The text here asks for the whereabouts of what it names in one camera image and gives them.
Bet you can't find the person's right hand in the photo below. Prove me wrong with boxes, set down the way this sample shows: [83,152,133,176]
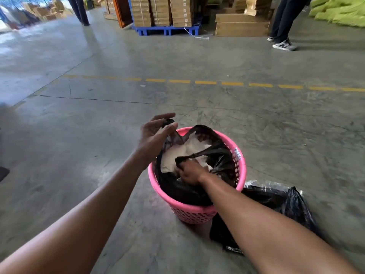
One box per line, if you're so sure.
[175,159,211,186]

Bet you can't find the person's left hand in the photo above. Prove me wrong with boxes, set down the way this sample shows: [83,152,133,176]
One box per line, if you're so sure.
[136,112,179,168]

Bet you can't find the black bin liner bag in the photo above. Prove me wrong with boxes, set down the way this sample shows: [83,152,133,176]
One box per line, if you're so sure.
[154,119,238,206]

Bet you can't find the person's left forearm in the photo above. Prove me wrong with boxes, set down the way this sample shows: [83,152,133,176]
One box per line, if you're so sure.
[0,152,149,274]

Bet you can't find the person's right forearm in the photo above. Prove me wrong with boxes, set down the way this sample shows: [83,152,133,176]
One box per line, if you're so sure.
[198,172,360,274]

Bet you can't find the white crumpled paper waste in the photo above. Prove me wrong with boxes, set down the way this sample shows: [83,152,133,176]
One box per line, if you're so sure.
[160,132,214,180]

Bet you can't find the pink plastic waste basket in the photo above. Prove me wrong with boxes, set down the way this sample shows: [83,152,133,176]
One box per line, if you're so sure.
[148,127,247,225]

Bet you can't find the blue plastic pallet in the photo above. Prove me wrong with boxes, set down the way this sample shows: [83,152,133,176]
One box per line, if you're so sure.
[127,0,201,36]

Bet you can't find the loose black plastic bag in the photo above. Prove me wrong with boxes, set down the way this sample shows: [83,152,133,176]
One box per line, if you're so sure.
[209,180,320,256]

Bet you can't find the stack of brown cardboard boxes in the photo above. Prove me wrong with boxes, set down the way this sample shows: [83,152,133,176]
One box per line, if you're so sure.
[130,0,194,28]

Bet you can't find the large flat cardboard boxes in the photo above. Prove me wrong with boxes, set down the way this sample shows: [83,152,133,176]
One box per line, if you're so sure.
[215,0,274,37]

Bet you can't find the pile of distant cardboard boxes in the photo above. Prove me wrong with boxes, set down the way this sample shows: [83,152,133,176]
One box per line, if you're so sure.
[9,0,66,24]

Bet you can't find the pile of yellow-green sacks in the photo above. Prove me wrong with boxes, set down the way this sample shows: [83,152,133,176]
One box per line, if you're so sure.
[309,0,365,28]

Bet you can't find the orange metal rack post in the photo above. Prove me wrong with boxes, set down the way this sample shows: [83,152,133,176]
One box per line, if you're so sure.
[112,0,133,29]

